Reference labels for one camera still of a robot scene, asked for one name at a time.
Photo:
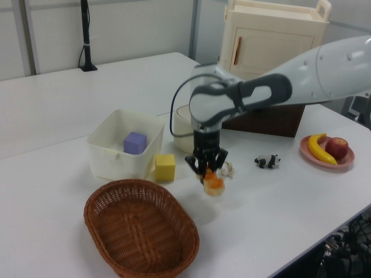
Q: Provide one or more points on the crumpled white paper ball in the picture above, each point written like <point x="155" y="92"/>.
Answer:
<point x="227" y="170"/>

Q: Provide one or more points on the white plastic bin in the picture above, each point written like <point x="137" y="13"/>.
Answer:
<point x="110" y="162"/>

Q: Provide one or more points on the brown wicker basket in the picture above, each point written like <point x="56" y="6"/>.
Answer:
<point x="139" y="228"/>

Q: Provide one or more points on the orange glazed bread loaf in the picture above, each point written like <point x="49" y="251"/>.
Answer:
<point x="214" y="185"/>

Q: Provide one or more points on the cream plastic toy cabinet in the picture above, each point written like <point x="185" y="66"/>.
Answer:
<point x="269" y="40"/>

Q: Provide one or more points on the black and white panda toy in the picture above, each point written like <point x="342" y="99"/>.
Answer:
<point x="268" y="161"/>

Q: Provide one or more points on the yellow foam cube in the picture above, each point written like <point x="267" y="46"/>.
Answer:
<point x="165" y="168"/>

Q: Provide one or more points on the white lidded trash can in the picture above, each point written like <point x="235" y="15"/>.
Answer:
<point x="182" y="127"/>

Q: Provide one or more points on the black camera stand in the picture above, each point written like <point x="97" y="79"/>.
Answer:
<point x="85" y="43"/>

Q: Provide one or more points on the red apple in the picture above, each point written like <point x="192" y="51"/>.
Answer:
<point x="336" y="147"/>

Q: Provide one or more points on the yellow banana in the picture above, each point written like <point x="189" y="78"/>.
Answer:
<point x="316" y="149"/>

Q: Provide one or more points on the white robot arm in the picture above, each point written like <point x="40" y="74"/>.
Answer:
<point x="319" y="75"/>

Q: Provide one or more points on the dark brown base box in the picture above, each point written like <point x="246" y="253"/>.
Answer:
<point x="269" y="121"/>

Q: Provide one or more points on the pink plate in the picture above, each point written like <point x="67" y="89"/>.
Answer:
<point x="345" y="162"/>

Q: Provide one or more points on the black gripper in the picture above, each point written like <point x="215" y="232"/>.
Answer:
<point x="207" y="140"/>

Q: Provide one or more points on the purple foam cube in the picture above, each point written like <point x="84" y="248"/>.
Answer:
<point x="134" y="143"/>

